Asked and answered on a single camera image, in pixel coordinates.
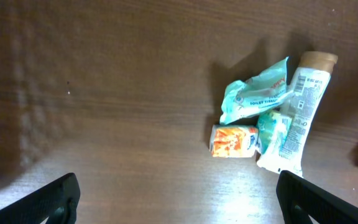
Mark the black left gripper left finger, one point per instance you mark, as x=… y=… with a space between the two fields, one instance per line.
x=56 y=202

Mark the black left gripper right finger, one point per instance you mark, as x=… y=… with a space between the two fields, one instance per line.
x=302 y=202

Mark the small teal tissue packet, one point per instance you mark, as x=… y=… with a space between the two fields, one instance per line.
x=273 y=129

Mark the orange tissue packet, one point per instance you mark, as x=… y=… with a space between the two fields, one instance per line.
x=234 y=141

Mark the teal toilet tissue pack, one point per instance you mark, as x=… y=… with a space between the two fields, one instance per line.
x=256 y=95

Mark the white tube with gold cap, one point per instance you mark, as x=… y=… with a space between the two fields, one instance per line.
x=308 y=85

